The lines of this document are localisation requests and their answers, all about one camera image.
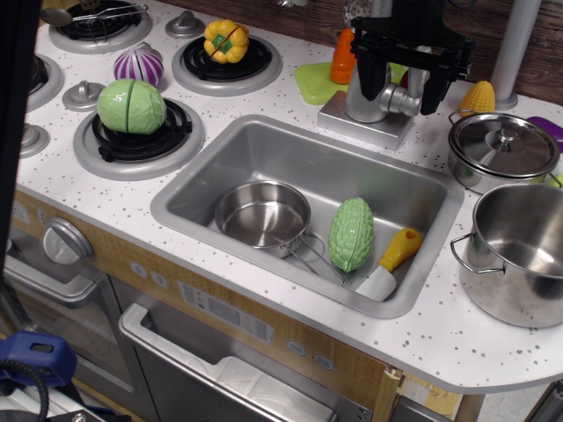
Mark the silver toy faucet lever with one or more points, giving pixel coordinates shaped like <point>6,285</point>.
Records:
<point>406,100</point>

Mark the green toy cabbage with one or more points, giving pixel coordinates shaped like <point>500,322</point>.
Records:
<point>132,107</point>

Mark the front right stove burner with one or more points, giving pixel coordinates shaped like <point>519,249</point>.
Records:
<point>120,156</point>

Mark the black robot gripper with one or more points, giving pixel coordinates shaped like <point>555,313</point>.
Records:
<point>413,34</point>

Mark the metal toy ladle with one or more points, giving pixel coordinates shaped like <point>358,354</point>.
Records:
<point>60,17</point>

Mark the silver toy faucet base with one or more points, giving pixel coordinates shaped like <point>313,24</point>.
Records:
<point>351,114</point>

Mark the back right stove burner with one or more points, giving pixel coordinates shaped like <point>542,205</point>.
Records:
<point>197,72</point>

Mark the grey stove knob upper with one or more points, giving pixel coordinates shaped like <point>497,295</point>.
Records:
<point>185,26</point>

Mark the yellow toy bell pepper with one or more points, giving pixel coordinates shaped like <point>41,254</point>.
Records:
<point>226,41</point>

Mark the grey stove knob left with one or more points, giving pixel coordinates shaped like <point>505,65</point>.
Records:
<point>34,140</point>

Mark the yellow handled toy knife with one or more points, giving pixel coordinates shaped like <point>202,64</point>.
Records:
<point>381,283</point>

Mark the large steel pot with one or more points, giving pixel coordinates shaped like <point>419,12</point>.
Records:
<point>512,263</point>

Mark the grey toy sink basin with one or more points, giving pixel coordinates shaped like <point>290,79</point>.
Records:
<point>327,172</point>

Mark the green toy cutting board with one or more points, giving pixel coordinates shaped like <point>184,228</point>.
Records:
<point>315,84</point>

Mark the purple toy eggplant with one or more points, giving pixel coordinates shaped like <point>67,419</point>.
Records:
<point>553,129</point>

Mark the orange toy carrot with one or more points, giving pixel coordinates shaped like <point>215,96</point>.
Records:
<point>344,60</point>

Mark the grey oven dial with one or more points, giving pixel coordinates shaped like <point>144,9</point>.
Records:
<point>64,244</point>

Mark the silver dishwasher door handle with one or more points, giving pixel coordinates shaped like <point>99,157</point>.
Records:
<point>185,387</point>

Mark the small steel saucepan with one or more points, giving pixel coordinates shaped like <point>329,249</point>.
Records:
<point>273,217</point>

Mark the yellow toy corn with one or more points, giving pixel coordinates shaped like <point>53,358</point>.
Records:
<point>479,99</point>

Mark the green bumpy toy gourd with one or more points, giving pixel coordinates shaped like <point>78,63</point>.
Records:
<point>351,235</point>

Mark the back left stove burner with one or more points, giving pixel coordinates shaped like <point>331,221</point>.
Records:
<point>91,37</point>

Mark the purple toy onion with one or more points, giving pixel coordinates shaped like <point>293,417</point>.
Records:
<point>141,64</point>

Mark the grey stove knob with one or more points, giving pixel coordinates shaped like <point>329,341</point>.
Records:
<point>82,97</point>
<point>34,140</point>
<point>185,26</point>

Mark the blue clamp device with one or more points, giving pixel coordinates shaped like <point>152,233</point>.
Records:
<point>51,356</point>

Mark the grey vertical pole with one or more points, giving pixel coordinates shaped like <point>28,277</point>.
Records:
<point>521,21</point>

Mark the steel pot with lid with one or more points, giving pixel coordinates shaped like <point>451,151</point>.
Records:
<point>488,150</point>

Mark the left edge stove burner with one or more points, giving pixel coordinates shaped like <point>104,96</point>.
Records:
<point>46,82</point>

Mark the silver oven door handle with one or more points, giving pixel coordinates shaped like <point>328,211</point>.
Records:
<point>75,294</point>

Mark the grey stove knob middle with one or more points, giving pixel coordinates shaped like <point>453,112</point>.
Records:
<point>82,97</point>

